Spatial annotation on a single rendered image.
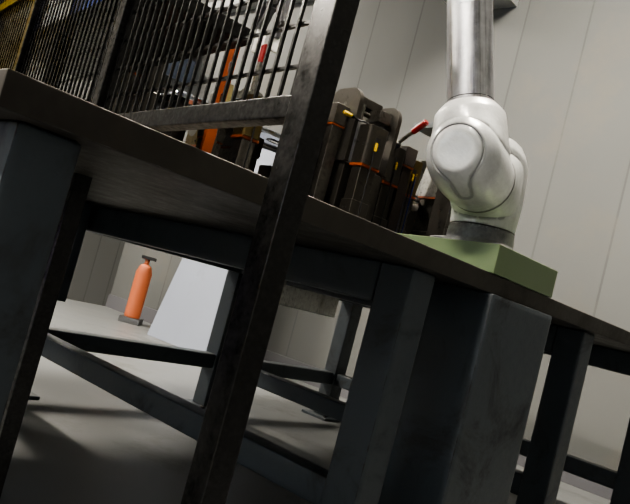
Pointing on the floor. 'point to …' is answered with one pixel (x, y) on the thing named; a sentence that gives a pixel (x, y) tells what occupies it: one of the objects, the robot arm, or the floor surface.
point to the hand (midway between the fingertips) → (265, 43)
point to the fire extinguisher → (138, 293)
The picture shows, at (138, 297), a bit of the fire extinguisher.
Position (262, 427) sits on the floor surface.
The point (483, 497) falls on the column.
